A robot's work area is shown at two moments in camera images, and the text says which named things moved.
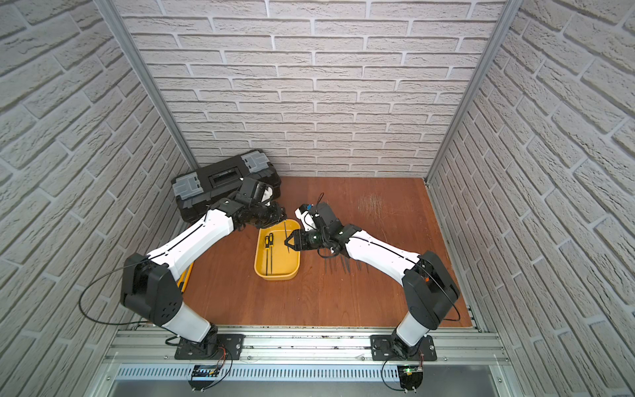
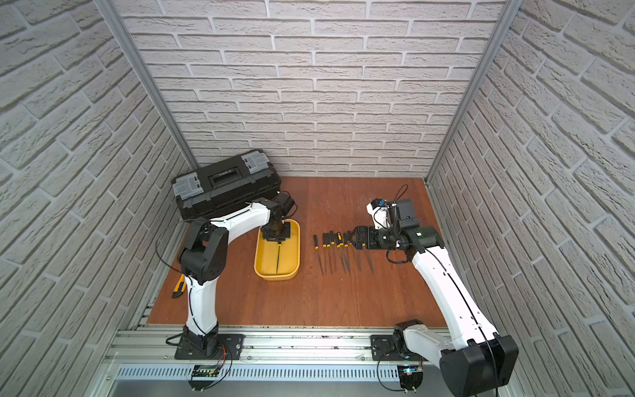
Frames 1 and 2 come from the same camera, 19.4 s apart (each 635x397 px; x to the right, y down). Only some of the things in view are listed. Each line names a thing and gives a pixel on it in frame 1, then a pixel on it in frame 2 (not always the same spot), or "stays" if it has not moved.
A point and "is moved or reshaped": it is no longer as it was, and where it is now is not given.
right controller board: (410, 376) stays
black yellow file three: (285, 232) is moved or reshaped
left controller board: (203, 370) stays
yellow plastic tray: (274, 260) stays
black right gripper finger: (297, 245) → (361, 243)
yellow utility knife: (184, 277) stays
